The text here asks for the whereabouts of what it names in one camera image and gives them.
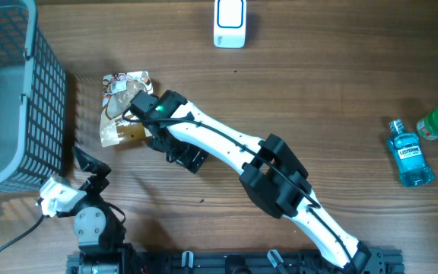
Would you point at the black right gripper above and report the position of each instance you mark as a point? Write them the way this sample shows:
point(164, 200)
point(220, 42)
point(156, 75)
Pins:
point(185, 157)

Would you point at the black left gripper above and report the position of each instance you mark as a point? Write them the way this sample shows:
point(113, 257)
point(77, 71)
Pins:
point(98, 183)

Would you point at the snack packet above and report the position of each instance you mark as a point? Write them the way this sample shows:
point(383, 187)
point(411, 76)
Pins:
point(118, 90)

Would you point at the blue mouthwash bottle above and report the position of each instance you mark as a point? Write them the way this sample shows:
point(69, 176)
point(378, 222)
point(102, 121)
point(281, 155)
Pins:
point(410, 161)

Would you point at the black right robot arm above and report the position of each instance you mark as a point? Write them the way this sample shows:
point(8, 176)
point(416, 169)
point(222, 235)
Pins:
point(270, 173)

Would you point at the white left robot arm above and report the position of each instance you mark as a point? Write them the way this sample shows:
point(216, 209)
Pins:
point(99, 231)

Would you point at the white barcode scanner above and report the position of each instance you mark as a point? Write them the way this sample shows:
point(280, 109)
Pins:
point(229, 29)

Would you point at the grey plastic mesh basket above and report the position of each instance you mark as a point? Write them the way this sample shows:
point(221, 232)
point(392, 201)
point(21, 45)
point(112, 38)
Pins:
point(33, 97)

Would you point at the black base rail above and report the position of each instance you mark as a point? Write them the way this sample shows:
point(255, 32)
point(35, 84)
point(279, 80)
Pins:
point(273, 261)

